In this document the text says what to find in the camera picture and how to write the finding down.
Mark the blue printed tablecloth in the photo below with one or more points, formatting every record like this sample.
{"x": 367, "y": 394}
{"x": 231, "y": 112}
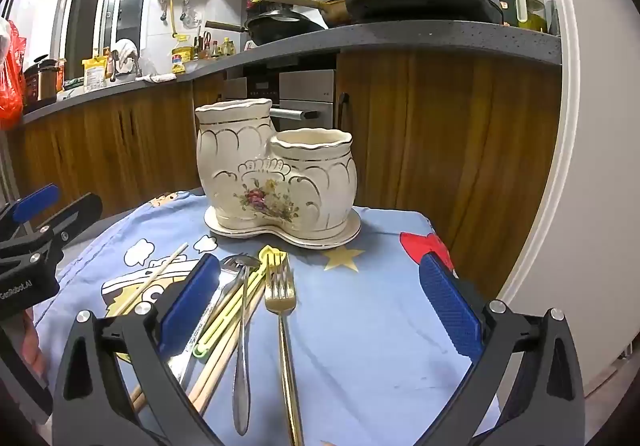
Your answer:
{"x": 370, "y": 326}

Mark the silver fork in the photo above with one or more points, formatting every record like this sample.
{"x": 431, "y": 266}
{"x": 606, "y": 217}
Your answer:
{"x": 227, "y": 276}

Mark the white rag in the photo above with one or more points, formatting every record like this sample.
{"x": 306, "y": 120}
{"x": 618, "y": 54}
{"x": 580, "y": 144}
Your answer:
{"x": 155, "y": 77}

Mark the cream floral ceramic utensil holder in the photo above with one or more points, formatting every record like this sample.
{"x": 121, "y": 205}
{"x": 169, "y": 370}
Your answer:
{"x": 280, "y": 175}

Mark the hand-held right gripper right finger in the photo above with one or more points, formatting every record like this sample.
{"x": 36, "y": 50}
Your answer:
{"x": 450, "y": 311}

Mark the green box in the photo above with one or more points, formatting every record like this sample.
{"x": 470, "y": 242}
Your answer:
{"x": 500, "y": 3}

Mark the wooden base cabinet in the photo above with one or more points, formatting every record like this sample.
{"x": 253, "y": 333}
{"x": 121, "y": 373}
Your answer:
{"x": 125, "y": 145}
{"x": 450, "y": 150}

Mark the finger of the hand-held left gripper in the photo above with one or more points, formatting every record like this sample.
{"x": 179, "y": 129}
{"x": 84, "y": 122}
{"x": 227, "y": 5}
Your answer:
{"x": 35, "y": 203}
{"x": 77, "y": 216}

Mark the yellow cooking oil bottle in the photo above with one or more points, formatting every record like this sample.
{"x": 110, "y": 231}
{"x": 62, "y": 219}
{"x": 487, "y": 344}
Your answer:
{"x": 177, "y": 58}

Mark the cluster of condiment bottles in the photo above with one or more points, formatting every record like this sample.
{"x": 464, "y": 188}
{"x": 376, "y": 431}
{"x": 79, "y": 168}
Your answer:
{"x": 215, "y": 48}

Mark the white door frame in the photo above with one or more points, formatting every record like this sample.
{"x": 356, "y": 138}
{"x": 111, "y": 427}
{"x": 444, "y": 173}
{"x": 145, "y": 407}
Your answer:
{"x": 575, "y": 175}

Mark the kitchen window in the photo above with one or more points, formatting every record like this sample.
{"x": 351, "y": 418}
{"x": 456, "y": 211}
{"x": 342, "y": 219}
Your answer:
{"x": 107, "y": 0}

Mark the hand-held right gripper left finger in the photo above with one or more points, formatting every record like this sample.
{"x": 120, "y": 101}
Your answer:
{"x": 190, "y": 308}

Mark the grey kitchen countertop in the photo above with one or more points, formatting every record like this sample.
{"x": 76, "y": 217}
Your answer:
{"x": 400, "y": 38}

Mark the silver spoon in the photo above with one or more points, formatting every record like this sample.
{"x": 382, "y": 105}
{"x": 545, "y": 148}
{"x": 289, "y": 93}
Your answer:
{"x": 241, "y": 376}

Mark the stainless steel oven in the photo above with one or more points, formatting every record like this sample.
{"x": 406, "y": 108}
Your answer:
{"x": 305, "y": 90}

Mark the red plastic bag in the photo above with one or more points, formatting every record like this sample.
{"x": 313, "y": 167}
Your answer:
{"x": 12, "y": 75}

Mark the white cloth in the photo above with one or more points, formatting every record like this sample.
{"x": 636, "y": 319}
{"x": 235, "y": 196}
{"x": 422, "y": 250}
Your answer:
{"x": 125, "y": 50}

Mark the yellow food packet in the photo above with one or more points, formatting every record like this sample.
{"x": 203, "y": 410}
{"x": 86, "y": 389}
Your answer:
{"x": 95, "y": 70}

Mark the small black frying pan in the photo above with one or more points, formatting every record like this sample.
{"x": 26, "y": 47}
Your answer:
{"x": 280, "y": 28}

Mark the gold fork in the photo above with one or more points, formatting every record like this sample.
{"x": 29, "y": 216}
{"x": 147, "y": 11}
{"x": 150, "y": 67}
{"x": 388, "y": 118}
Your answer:
{"x": 280, "y": 298}

